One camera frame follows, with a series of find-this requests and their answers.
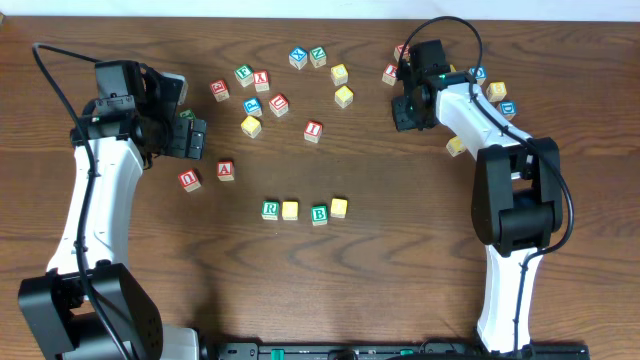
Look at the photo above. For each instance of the blue D block upper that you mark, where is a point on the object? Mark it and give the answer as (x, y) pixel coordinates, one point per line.
(479, 73)

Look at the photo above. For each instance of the red G block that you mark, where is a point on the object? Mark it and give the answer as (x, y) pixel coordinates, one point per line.
(220, 90)

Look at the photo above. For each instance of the red Y block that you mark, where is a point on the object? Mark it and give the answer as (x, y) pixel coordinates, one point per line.
(261, 81)

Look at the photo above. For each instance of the red A block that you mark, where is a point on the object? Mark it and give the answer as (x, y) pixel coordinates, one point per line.
(225, 171)

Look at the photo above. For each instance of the yellow K side block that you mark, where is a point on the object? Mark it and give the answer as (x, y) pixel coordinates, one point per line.
(338, 208)

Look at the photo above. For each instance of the red H block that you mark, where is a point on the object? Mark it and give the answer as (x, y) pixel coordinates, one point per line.
(402, 52)

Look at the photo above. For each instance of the blue d block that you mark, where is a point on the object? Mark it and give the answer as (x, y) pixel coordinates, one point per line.
(507, 109)
(479, 73)

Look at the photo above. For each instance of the red i block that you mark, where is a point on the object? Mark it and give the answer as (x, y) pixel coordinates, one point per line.
(313, 131)
(390, 75)

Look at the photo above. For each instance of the red I block centre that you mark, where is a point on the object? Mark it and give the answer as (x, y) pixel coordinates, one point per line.
(313, 131)

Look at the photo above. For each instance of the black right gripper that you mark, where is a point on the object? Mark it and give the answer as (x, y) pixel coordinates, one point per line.
(400, 114)

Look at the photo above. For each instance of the yellow block mid centre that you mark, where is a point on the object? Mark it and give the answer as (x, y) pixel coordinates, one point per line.
(344, 96)

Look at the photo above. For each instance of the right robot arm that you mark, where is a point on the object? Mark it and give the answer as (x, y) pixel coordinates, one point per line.
(516, 199)

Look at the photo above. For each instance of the red I block right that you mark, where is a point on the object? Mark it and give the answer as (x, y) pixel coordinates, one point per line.
(390, 75)

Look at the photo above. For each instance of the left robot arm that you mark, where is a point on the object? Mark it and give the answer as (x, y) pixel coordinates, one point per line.
(88, 305)

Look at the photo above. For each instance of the green F block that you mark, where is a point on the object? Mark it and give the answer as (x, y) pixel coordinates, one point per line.
(244, 75)

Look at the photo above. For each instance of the black mounting rail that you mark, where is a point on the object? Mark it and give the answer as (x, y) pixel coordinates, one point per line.
(429, 350)

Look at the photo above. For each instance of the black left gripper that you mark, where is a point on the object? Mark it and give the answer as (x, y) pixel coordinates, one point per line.
(187, 136)

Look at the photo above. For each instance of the red U block upper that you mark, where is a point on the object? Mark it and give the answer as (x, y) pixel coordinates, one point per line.
(279, 105)

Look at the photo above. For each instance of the yellow block far right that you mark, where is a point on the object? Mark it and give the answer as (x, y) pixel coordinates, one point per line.
(496, 91)

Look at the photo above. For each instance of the yellow G block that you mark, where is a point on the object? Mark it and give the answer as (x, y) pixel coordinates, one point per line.
(251, 126)

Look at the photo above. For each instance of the red U block lower left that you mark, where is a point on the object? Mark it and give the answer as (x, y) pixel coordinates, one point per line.
(189, 180)

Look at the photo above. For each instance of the blue X block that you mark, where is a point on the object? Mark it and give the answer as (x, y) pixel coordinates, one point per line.
(298, 58)

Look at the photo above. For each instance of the green B block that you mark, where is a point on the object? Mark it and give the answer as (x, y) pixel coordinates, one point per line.
(319, 215)

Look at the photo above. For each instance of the red u block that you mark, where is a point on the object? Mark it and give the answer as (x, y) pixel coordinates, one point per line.
(189, 180)
(279, 105)

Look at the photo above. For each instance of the green R block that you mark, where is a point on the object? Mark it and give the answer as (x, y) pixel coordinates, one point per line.
(270, 210)

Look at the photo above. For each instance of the blue D block right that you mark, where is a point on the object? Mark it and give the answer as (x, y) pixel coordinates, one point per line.
(507, 109)

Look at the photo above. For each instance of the yellow block upper centre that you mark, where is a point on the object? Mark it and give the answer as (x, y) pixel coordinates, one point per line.
(339, 74)

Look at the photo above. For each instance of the green J block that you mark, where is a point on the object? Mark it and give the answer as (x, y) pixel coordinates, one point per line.
(187, 114)

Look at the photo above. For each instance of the yellow O block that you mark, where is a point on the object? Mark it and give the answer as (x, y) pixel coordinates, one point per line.
(290, 210)

